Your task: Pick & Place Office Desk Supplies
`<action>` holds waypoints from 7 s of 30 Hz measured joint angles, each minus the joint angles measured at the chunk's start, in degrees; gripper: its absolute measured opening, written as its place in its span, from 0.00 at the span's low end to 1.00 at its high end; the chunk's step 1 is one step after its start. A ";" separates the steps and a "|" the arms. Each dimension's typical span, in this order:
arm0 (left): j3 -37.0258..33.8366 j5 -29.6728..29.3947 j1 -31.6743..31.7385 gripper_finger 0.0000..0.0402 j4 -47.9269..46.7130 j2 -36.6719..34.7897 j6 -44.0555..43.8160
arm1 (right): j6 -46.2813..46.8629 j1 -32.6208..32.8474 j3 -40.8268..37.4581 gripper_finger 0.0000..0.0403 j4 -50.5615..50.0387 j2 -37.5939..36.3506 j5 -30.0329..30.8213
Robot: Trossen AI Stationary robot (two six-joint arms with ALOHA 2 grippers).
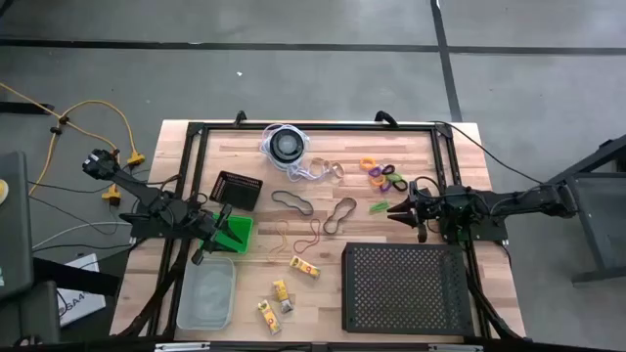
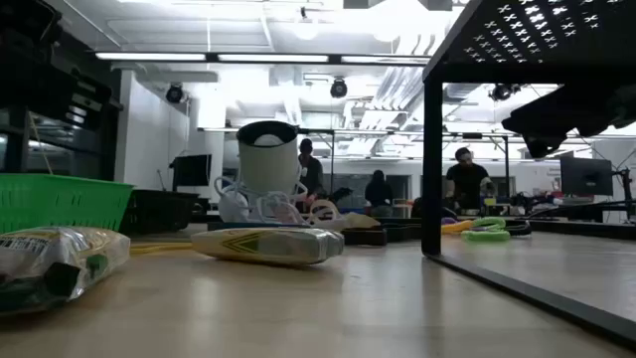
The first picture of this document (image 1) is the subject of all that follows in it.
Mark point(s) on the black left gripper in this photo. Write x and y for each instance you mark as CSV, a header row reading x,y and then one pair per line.
x,y
210,233

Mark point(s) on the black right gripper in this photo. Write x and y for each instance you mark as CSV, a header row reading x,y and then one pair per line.
x,y
426,210

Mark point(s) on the yellow rubber band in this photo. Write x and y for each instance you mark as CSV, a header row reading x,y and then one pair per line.
x,y
287,233

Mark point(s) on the dark grey rubber band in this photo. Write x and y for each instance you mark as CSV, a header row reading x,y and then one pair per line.
x,y
273,197

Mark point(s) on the yellow crayon pack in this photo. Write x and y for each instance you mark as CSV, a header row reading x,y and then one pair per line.
x,y
269,317
304,267
282,293

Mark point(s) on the tan rubber band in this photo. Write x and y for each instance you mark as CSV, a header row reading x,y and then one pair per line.
x,y
342,170
320,159

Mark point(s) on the dark brown rubber band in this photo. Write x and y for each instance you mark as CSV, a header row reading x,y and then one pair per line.
x,y
324,226

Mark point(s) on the red rubber band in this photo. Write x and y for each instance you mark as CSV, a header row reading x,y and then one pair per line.
x,y
319,230

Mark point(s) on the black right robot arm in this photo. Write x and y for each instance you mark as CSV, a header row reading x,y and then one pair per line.
x,y
518,201

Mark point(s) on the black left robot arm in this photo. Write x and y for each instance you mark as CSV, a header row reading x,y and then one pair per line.
x,y
129,181

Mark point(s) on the green plastic basket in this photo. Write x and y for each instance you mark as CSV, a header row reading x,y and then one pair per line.
x,y
242,225

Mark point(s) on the black plastic basket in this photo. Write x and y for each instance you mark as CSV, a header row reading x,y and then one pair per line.
x,y
237,190

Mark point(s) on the clear plastic bin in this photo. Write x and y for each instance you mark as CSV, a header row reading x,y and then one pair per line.
x,y
205,293

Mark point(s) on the black perforated metal shelf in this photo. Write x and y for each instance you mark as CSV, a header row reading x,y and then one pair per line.
x,y
406,288

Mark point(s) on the black table clamp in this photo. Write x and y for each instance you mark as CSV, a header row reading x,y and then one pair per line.
x,y
239,116
386,116

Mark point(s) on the black crossbeam with silver brackets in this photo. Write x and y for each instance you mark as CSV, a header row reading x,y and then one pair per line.
x,y
313,348

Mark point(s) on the black flat bar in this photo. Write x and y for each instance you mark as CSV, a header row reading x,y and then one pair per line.
x,y
73,277

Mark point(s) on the white printed box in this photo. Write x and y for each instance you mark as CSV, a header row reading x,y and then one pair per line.
x,y
83,308

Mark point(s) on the dark grey metal stand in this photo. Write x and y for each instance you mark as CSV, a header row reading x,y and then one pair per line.
x,y
599,220

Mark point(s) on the dark grey box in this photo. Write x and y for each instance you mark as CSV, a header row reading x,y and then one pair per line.
x,y
39,313

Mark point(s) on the dark grey case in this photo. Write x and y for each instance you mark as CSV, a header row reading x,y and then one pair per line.
x,y
14,234

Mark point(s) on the yellow round sticker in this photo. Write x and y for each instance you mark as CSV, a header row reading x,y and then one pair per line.
x,y
3,191

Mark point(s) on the black floor bar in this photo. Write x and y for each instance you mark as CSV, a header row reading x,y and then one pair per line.
x,y
24,107

